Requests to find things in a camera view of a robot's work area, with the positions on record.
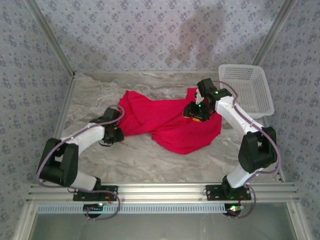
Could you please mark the red t-shirt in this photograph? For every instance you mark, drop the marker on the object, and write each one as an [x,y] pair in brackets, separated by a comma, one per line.
[162,120]

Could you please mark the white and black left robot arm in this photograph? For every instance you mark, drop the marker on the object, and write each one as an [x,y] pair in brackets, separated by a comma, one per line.
[57,162]

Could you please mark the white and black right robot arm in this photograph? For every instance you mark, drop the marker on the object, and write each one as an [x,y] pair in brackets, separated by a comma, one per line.
[257,152]

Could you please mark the white perforated plastic basket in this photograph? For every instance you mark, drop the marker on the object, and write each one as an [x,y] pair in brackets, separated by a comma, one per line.
[246,87]

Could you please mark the small black controller board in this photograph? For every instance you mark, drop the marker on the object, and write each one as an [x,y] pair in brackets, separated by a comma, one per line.
[233,209]
[93,208]

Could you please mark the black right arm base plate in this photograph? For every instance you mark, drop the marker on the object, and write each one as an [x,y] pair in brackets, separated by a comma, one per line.
[213,193]

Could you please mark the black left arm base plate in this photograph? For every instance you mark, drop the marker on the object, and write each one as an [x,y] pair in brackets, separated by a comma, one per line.
[110,193]

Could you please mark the aluminium mounting rail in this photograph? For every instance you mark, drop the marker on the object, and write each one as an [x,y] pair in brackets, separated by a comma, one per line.
[160,192]

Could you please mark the aluminium corner post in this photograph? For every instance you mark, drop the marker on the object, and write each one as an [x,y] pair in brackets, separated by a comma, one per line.
[273,32]
[50,37]

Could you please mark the aluminium frame leg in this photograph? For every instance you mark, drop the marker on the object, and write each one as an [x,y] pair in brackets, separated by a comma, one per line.
[23,222]
[298,222]

